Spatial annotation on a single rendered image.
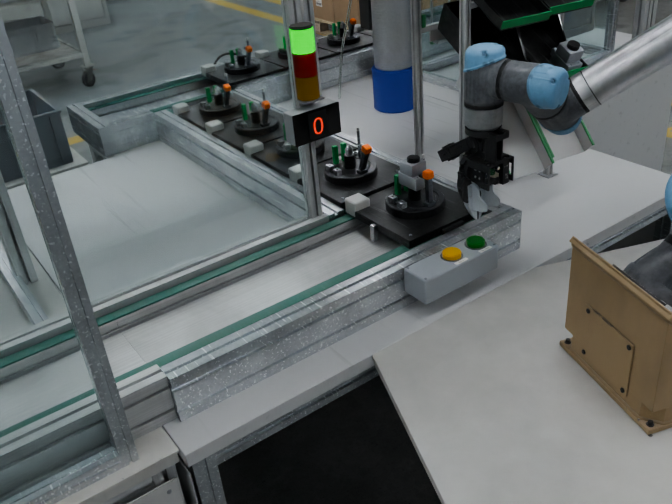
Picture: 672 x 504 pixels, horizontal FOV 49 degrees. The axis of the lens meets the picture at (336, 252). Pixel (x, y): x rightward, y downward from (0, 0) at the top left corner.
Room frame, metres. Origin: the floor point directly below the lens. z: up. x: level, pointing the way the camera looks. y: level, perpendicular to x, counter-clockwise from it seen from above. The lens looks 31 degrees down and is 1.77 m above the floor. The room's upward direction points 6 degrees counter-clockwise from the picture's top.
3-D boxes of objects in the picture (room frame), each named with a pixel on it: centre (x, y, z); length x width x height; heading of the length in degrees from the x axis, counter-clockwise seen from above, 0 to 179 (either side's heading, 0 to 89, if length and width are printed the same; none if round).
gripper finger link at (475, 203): (1.32, -0.30, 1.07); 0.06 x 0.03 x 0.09; 33
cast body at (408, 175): (1.54, -0.19, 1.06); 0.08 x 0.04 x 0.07; 33
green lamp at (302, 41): (1.53, 0.03, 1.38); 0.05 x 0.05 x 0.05
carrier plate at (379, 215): (1.54, -0.20, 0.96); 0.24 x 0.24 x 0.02; 33
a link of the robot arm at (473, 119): (1.34, -0.31, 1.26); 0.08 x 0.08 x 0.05
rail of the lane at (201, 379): (1.26, -0.05, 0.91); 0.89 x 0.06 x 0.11; 123
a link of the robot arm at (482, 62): (1.33, -0.31, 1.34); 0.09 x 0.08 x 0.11; 46
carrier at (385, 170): (1.75, -0.06, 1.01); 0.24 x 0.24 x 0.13; 33
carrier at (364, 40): (3.08, -0.12, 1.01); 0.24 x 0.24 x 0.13; 33
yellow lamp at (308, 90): (1.53, 0.03, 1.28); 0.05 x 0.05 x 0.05
